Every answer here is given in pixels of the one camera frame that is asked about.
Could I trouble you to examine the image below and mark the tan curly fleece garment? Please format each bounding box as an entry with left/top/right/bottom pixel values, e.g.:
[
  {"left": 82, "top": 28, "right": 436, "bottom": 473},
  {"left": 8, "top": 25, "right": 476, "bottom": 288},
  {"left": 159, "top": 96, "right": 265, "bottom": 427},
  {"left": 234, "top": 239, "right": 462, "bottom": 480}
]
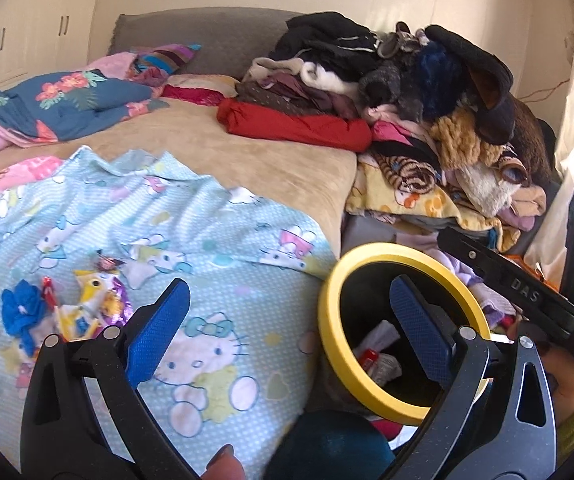
[{"left": 429, "top": 107, "right": 511, "bottom": 172}]

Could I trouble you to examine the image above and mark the grey slipper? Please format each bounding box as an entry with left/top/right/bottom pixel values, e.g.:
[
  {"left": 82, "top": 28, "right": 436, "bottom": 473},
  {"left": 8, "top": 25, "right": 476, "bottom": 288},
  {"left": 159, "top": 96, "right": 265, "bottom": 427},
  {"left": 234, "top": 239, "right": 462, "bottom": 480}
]
[{"left": 376, "top": 21, "right": 431, "bottom": 59}]

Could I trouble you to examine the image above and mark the person's left hand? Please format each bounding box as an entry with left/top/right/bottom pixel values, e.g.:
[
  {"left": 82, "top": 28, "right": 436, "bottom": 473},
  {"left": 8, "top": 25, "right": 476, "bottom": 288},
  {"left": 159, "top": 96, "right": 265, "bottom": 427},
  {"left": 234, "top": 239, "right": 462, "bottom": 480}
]
[{"left": 202, "top": 442, "right": 246, "bottom": 480}]

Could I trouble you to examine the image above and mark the white plastic wrapper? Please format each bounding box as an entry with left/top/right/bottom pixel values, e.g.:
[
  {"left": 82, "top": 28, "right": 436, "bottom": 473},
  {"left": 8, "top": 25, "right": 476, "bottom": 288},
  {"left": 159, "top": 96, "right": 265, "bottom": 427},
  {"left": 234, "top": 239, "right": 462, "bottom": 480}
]
[{"left": 369, "top": 352, "right": 404, "bottom": 382}]

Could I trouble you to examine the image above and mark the cream pillow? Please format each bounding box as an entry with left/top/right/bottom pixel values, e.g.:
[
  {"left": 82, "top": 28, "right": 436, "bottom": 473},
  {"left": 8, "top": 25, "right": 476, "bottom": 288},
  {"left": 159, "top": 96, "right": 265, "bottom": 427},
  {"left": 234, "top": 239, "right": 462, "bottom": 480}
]
[{"left": 164, "top": 73, "right": 242, "bottom": 99}]

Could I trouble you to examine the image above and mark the black jacket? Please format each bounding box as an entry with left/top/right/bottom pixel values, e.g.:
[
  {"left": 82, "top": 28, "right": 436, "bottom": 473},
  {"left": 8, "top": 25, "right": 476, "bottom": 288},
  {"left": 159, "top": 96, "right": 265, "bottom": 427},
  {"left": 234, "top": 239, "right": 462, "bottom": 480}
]
[{"left": 269, "top": 11, "right": 381, "bottom": 69}]

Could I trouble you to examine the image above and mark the pink pillow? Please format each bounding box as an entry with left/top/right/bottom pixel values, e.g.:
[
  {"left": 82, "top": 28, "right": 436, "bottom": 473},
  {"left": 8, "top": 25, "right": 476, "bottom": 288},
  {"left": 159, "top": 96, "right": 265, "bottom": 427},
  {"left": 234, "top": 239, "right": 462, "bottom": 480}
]
[{"left": 86, "top": 51, "right": 140, "bottom": 81}]

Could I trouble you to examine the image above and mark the light-blue cartoon cat sheet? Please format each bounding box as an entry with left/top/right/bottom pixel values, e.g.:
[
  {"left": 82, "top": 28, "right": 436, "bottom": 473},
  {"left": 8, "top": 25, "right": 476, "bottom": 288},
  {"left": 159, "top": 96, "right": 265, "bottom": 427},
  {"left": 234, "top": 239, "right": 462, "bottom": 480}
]
[{"left": 0, "top": 145, "right": 339, "bottom": 472}]

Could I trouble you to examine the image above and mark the person's right hand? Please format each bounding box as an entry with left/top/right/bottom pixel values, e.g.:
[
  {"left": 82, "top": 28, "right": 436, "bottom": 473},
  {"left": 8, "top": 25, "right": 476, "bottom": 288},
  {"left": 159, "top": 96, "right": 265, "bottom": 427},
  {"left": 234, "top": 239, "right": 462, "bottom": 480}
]
[{"left": 506, "top": 321, "right": 574, "bottom": 413}]

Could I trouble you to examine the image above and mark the brown striped knit cuff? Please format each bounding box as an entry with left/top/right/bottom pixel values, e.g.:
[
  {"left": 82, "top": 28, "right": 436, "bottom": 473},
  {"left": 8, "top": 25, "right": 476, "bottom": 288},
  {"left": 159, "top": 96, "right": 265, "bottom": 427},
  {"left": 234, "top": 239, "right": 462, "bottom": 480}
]
[{"left": 496, "top": 157, "right": 529, "bottom": 189}]

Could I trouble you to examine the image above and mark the grey fuzzy garment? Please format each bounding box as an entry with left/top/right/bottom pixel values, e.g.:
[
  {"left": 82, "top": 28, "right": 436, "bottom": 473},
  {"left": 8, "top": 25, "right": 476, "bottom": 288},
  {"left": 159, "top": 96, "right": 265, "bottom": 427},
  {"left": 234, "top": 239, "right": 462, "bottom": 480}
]
[{"left": 356, "top": 59, "right": 426, "bottom": 122}]

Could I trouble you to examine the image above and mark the tiger-striped cloth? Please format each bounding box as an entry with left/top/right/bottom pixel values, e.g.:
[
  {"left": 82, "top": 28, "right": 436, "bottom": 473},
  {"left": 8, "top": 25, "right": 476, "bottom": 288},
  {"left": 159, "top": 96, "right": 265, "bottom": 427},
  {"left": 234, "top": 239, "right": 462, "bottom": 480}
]
[{"left": 371, "top": 149, "right": 444, "bottom": 197}]

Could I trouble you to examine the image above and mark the pink cartoon blanket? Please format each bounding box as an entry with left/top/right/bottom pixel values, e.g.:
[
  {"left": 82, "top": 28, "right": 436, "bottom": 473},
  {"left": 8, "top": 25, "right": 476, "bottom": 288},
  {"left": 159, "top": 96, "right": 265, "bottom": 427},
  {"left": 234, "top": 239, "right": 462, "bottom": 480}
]
[{"left": 0, "top": 155, "right": 64, "bottom": 237}]

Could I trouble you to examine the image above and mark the dark blue fuzzy garment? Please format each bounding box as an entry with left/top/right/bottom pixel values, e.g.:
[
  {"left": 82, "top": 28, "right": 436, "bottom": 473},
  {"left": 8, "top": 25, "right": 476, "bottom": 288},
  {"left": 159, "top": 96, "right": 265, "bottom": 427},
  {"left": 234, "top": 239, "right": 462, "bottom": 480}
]
[{"left": 414, "top": 39, "right": 474, "bottom": 117}]

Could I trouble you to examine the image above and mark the teal round object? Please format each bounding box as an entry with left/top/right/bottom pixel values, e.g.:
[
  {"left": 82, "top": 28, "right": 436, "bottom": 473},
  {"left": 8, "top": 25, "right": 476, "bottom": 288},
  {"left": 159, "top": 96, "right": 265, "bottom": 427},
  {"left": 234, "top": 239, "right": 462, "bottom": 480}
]
[{"left": 265, "top": 408, "right": 398, "bottom": 480}]

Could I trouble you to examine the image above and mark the thin wall cable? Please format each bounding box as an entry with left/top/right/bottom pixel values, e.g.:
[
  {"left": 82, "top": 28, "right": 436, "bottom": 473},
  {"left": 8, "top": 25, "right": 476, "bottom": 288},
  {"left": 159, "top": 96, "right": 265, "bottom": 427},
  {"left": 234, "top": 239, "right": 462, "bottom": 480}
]
[{"left": 521, "top": 76, "right": 571, "bottom": 104}]

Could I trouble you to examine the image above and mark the blue cloth scrap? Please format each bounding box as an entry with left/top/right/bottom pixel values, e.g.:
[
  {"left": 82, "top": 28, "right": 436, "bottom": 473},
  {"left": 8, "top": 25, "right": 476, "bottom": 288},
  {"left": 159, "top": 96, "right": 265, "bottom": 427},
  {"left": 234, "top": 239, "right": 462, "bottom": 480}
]
[{"left": 0, "top": 279, "right": 46, "bottom": 356}]

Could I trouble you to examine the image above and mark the tan bed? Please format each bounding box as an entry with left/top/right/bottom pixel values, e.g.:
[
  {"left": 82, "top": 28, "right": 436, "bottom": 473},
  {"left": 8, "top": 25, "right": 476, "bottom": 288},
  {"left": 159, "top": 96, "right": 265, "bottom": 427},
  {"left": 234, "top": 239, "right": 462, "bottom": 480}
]
[{"left": 0, "top": 94, "right": 359, "bottom": 257}]

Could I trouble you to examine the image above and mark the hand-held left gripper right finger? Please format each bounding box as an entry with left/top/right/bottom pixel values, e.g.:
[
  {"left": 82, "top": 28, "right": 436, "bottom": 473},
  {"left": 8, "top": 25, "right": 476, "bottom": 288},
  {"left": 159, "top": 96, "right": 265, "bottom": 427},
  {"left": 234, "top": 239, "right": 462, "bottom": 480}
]
[{"left": 382, "top": 275, "right": 558, "bottom": 480}]

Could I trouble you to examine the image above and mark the small red wrapper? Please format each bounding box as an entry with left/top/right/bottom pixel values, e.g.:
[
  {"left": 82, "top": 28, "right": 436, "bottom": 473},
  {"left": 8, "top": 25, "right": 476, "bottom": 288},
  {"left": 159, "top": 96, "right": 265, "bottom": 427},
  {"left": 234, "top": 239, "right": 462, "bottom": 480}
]
[{"left": 41, "top": 275, "right": 62, "bottom": 309}]

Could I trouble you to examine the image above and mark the small candy wrapper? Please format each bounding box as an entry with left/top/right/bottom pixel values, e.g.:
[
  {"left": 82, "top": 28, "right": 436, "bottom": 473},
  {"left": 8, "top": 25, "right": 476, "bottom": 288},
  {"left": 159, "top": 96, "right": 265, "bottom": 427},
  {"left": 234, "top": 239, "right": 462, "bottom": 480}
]
[{"left": 94, "top": 251, "right": 127, "bottom": 272}]

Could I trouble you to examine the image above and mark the grey headboard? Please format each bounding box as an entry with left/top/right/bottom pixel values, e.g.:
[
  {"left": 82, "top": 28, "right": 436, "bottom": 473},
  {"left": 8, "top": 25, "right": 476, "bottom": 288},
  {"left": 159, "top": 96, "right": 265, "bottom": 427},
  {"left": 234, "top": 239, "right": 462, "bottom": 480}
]
[{"left": 108, "top": 7, "right": 314, "bottom": 81}]

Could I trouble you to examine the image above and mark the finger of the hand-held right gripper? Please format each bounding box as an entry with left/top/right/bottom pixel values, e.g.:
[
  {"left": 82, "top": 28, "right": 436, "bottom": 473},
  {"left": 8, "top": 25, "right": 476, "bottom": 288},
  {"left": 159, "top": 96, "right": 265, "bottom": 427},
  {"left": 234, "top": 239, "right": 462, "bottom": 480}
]
[{"left": 437, "top": 227, "right": 509, "bottom": 281}]

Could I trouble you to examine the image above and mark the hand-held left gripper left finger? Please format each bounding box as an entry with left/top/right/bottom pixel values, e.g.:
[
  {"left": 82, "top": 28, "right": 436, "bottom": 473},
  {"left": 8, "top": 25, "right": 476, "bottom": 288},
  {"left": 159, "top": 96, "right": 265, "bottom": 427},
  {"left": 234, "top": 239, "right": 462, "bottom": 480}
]
[{"left": 19, "top": 278, "right": 203, "bottom": 480}]

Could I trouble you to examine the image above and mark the dark red patterned cloth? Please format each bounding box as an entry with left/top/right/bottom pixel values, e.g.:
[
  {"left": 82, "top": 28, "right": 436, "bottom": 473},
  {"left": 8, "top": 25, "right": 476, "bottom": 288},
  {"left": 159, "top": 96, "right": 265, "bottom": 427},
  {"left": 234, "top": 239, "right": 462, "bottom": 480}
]
[{"left": 159, "top": 85, "right": 226, "bottom": 108}]

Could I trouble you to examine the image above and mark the peach cloth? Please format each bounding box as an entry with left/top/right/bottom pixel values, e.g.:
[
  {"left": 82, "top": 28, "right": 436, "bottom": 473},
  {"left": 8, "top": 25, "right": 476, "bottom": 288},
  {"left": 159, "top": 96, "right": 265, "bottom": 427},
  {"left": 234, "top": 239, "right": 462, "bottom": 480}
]
[{"left": 509, "top": 187, "right": 549, "bottom": 219}]

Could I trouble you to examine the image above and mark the cream wardrobe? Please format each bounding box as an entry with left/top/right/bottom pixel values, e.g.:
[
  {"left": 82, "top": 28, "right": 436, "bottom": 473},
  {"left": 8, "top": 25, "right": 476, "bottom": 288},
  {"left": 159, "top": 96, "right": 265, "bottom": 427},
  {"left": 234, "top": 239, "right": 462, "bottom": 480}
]
[{"left": 0, "top": 0, "right": 108, "bottom": 87}]

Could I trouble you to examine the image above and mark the beige cloth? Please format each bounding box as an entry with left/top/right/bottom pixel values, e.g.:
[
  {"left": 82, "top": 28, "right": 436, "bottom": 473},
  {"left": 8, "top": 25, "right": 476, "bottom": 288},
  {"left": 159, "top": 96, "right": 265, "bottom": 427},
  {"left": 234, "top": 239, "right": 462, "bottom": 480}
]
[{"left": 241, "top": 57, "right": 309, "bottom": 84}]

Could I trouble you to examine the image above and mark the purple foil wrapper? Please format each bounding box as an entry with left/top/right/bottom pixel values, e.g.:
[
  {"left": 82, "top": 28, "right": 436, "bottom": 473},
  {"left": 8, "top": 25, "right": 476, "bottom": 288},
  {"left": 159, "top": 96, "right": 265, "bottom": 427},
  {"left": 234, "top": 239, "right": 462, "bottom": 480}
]
[{"left": 109, "top": 279, "right": 136, "bottom": 326}]

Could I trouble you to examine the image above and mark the lavender cloth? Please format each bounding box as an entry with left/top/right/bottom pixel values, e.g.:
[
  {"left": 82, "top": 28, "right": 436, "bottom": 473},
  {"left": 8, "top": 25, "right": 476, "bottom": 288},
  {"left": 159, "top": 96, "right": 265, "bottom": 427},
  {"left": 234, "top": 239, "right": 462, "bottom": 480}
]
[{"left": 439, "top": 252, "right": 519, "bottom": 334}]

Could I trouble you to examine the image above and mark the brown plush garment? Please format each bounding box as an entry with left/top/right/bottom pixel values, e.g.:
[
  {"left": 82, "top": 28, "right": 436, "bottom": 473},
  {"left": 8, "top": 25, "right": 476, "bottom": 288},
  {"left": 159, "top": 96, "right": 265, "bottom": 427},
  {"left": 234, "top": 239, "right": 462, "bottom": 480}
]
[{"left": 509, "top": 94, "right": 561, "bottom": 187}]

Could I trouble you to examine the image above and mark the white fleece garment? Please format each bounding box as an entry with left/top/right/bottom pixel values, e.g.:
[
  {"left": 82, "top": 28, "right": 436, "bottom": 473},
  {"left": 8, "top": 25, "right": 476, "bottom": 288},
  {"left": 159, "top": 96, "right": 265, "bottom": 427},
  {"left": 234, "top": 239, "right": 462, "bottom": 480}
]
[{"left": 459, "top": 159, "right": 524, "bottom": 217}]

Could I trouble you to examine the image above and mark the black fleece garment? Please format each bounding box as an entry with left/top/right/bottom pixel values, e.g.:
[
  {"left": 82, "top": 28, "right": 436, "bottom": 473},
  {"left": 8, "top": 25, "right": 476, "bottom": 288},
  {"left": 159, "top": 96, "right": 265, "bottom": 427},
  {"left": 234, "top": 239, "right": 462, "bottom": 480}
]
[{"left": 424, "top": 24, "right": 519, "bottom": 145}]

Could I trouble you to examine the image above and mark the blue floral quilt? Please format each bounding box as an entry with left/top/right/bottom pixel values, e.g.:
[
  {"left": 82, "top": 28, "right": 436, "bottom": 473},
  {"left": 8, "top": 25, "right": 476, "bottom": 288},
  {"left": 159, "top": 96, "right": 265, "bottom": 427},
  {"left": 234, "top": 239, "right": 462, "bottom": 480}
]
[{"left": 0, "top": 68, "right": 171, "bottom": 166}]

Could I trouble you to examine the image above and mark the striped pillow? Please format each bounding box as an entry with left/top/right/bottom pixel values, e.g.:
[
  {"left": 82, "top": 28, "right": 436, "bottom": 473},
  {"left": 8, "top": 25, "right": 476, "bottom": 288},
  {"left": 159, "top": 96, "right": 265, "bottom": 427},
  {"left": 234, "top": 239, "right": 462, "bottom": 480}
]
[{"left": 131, "top": 42, "right": 203, "bottom": 77}]

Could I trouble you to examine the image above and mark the pile of folded clothes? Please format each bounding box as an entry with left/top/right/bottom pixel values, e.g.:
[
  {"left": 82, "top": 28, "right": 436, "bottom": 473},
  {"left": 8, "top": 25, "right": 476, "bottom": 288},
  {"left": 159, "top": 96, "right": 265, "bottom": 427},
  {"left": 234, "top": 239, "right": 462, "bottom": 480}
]
[{"left": 344, "top": 154, "right": 521, "bottom": 254}]

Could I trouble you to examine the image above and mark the red folded cloth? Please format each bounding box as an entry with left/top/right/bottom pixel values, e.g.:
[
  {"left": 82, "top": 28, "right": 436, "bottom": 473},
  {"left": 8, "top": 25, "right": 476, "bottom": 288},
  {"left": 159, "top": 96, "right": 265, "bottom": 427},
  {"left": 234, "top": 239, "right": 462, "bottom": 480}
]
[{"left": 216, "top": 97, "right": 373, "bottom": 154}]

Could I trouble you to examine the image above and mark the black bin with yellow rim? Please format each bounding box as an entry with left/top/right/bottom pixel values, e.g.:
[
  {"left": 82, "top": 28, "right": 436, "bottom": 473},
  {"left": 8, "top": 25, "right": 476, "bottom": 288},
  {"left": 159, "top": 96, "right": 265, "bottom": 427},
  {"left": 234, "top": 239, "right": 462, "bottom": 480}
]
[{"left": 317, "top": 243, "right": 494, "bottom": 424}]

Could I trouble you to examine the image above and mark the dark brown dotted cloth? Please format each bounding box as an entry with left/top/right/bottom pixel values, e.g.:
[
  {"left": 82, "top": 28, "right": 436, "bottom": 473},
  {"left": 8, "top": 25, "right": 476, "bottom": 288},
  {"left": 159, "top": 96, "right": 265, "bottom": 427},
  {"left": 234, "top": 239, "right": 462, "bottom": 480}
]
[{"left": 235, "top": 72, "right": 364, "bottom": 122}]

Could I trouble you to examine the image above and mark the pink garment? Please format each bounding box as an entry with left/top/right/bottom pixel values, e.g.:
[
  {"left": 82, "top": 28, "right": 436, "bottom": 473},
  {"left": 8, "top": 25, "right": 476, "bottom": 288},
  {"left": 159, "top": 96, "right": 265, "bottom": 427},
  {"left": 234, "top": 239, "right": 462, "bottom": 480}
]
[{"left": 369, "top": 117, "right": 436, "bottom": 157}]

